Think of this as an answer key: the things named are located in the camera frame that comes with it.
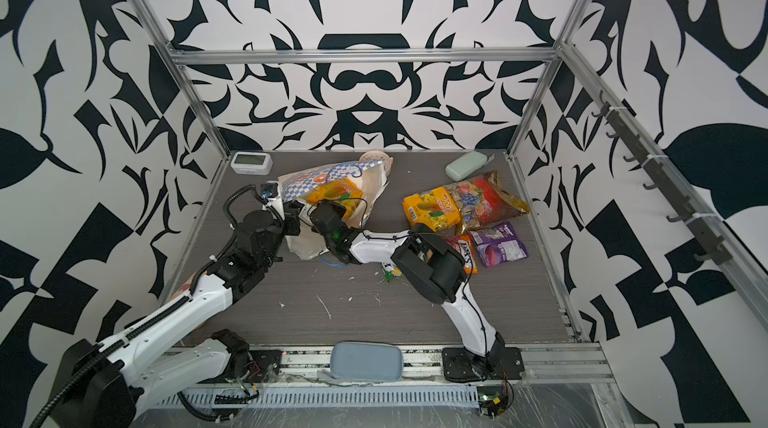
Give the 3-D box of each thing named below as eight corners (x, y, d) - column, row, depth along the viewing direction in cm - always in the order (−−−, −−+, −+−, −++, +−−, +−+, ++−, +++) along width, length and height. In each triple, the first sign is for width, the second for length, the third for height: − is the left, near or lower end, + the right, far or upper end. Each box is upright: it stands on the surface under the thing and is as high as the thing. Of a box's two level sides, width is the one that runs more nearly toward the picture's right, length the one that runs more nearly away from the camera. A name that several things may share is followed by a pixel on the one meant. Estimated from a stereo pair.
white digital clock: (233, 174, 114) (228, 166, 111) (238, 160, 119) (234, 152, 115) (270, 174, 114) (266, 166, 111) (274, 160, 119) (271, 152, 115)
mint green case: (457, 183, 112) (458, 178, 110) (443, 171, 116) (444, 166, 114) (493, 160, 120) (494, 156, 118) (479, 149, 123) (480, 145, 121)
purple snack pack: (484, 269, 93) (488, 263, 90) (467, 235, 100) (470, 229, 97) (525, 258, 95) (530, 252, 92) (506, 225, 102) (510, 219, 99)
